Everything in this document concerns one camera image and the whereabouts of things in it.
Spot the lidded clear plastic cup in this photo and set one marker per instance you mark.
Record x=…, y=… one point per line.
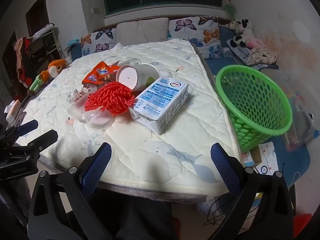
x=97, y=120

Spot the red hanging clothes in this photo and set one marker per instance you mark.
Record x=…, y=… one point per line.
x=23, y=60

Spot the metal shelf rack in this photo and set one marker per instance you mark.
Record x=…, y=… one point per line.
x=47, y=42

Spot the large butterfly print pillow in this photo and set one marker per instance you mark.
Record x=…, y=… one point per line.
x=192, y=27

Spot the white printed cardboard box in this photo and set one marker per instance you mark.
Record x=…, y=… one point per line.
x=265, y=155

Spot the person's left forearm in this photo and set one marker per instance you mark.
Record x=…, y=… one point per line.
x=22, y=197

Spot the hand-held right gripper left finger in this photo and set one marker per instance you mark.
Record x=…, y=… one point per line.
x=100, y=162

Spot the grey white plush toy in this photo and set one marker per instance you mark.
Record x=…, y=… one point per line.
x=231, y=25

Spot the beige pillow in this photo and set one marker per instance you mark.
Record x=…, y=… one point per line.
x=142, y=31

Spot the pink plush toy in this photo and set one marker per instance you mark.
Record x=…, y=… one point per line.
x=256, y=43

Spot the clear plastic storage bin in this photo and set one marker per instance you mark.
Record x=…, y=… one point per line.
x=300, y=120

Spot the grey star cloth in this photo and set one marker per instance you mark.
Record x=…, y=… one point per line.
x=150, y=192

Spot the white paper cup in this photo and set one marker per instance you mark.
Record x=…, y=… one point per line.
x=127, y=76

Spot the green plastic mesh basket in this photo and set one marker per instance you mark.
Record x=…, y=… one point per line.
x=218, y=82

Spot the white quilted blanket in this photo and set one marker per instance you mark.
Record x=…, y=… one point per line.
x=150, y=155

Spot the red plastic object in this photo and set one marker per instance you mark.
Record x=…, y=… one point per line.
x=302, y=226

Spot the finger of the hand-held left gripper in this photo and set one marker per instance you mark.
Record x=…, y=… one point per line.
x=27, y=127
x=43, y=140

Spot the blue sofa cushion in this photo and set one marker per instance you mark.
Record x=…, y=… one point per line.
x=222, y=63

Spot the teal cloth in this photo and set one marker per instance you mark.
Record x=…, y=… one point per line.
x=72, y=42

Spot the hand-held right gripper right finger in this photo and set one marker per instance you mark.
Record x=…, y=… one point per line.
x=225, y=165

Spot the spotted beige plush toy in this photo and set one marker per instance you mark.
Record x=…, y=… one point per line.
x=262, y=55

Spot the small butterfly print pillow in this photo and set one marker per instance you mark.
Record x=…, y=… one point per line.
x=100, y=42

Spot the black white cow plush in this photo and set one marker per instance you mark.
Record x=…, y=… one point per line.
x=243, y=33

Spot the orange snack wrapper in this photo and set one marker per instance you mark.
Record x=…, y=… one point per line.
x=100, y=73

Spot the blue folded cloth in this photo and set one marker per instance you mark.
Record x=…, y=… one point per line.
x=237, y=51

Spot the white blue milk carton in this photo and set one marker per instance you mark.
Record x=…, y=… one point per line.
x=160, y=97

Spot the person's dark pants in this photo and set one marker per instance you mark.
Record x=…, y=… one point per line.
x=137, y=215

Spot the orange plush toy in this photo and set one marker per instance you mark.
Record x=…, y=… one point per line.
x=57, y=66

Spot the clear pink plastic wrapper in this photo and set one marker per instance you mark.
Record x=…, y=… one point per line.
x=75, y=95

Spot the dark wooden door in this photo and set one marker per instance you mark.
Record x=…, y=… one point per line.
x=37, y=15

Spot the small white box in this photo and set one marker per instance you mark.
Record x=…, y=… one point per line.
x=13, y=107

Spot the red fluffy scrubber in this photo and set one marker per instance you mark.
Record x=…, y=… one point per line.
x=110, y=97

